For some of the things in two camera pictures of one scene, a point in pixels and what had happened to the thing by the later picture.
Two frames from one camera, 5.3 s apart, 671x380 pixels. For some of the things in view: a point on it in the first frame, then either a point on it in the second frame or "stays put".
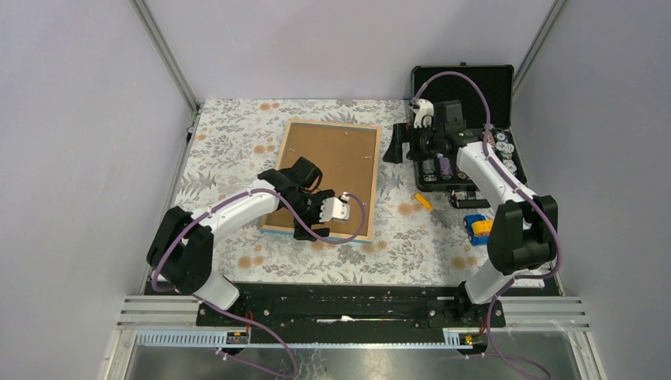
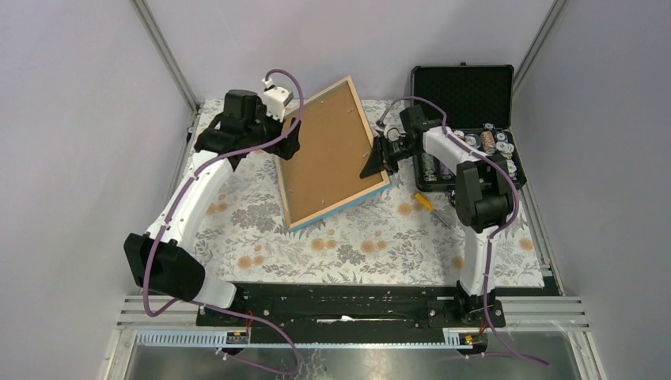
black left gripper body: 308,206 to 263,127
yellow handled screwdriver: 428,205 stays put
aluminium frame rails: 180,312 stays put
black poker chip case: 453,105 stays put
